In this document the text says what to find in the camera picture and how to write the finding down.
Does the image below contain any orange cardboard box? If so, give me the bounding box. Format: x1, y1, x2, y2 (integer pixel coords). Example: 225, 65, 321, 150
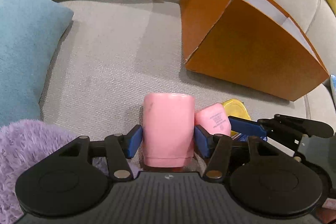
180, 0, 329, 101

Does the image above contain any beige sofa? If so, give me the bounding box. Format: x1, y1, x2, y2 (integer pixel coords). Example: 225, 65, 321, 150
0, 0, 336, 169

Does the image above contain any blue patterned cushion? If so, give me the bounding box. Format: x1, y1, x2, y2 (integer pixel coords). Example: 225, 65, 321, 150
330, 75, 336, 107

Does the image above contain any person's right hand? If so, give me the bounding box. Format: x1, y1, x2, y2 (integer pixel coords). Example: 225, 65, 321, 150
315, 207, 336, 223

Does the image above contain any light blue cushion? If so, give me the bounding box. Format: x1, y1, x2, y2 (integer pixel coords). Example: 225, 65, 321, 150
1, 0, 74, 126

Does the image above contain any blue flat box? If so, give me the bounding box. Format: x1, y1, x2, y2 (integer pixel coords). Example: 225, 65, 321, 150
232, 133, 268, 141

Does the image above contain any yellow tape measure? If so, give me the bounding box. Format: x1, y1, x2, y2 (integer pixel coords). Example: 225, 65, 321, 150
222, 99, 251, 121

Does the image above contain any purple fluffy blanket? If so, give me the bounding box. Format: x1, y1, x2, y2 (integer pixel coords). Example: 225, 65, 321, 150
0, 119, 142, 224

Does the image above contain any pink cylindrical bottle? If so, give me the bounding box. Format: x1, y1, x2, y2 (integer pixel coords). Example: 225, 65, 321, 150
142, 93, 195, 168

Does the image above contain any pink pump bottle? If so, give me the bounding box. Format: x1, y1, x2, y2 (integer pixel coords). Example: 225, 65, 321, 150
195, 103, 231, 136

